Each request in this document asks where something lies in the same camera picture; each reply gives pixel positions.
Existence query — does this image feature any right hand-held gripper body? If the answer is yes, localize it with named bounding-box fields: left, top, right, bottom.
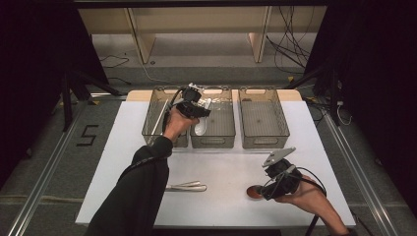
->
left=262, top=147, right=303, bottom=200

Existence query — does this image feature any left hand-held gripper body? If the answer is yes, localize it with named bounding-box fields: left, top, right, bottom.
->
left=168, top=83, right=213, bottom=120

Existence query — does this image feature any brown wooden spoon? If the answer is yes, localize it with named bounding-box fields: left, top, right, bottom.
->
left=246, top=185, right=266, bottom=200

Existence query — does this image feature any white ceramic spoon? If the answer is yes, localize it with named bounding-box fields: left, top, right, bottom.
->
left=194, top=116, right=209, bottom=137

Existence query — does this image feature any clear grey plastic basket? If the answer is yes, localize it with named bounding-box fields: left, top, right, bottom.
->
left=238, top=86, right=291, bottom=149
left=190, top=85, right=237, bottom=149
left=141, top=85, right=192, bottom=148

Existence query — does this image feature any white chopstick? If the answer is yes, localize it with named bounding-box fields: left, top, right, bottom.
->
left=148, top=97, right=170, bottom=146

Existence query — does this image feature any silver metal cutlery piece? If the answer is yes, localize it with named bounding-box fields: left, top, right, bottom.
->
left=165, top=180, right=202, bottom=189
left=165, top=184, right=209, bottom=193

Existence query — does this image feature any person's left hand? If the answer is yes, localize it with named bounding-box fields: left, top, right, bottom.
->
left=162, top=107, right=201, bottom=143

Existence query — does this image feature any person's right hand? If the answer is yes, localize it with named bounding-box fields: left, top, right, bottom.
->
left=274, top=175, right=328, bottom=214

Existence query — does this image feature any wooden table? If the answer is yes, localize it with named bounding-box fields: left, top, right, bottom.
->
left=126, top=88, right=303, bottom=102

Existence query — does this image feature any beige wooden desk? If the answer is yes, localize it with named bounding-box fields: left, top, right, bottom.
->
left=78, top=5, right=328, bottom=65

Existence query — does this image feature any black tripod stand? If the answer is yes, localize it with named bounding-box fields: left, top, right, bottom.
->
left=60, top=69, right=123, bottom=133
left=284, top=63, right=342, bottom=127

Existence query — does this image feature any black curtain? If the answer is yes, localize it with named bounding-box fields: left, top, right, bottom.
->
left=303, top=0, right=417, bottom=217
left=0, top=0, right=111, bottom=188

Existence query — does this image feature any white floor cable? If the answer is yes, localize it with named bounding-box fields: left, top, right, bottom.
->
left=140, top=62, right=175, bottom=86

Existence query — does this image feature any aluminium floor rail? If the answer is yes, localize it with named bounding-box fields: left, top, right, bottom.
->
left=323, top=107, right=400, bottom=236
left=88, top=92, right=128, bottom=101
left=6, top=97, right=89, bottom=236

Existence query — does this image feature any black floor cable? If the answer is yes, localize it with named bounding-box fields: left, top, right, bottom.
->
left=99, top=53, right=131, bottom=70
left=107, top=76, right=132, bottom=87

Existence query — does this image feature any thin white cable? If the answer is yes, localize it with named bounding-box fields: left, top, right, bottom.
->
left=335, top=99, right=353, bottom=127

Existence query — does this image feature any black cable bundle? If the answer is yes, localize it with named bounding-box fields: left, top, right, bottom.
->
left=265, top=5, right=317, bottom=76

